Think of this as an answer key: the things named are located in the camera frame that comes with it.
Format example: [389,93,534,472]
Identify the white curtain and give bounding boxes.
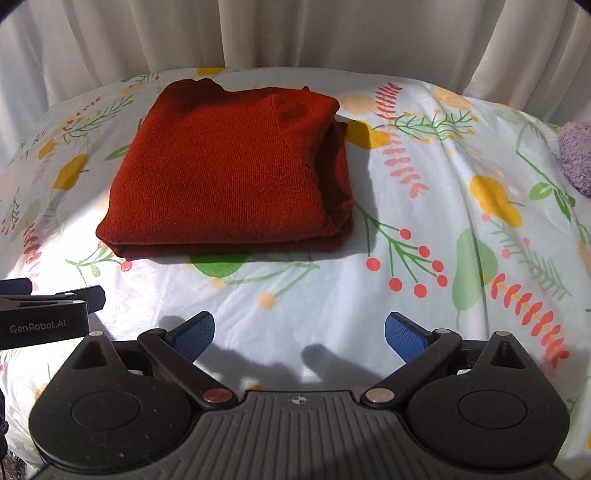
[0,0,591,162]

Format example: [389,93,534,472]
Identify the purple plush toy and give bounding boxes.
[558,121,591,199]

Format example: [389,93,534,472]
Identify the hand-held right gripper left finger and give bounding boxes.
[69,311,237,408]

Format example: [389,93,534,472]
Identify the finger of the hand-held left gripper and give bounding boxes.
[54,285,106,311]
[0,278,33,297]

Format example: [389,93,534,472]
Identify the floral print bed sheet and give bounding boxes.
[0,67,591,480]

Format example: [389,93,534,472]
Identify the red knit sweater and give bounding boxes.
[95,78,356,260]

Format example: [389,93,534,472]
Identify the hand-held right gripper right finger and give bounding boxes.
[360,311,528,408]

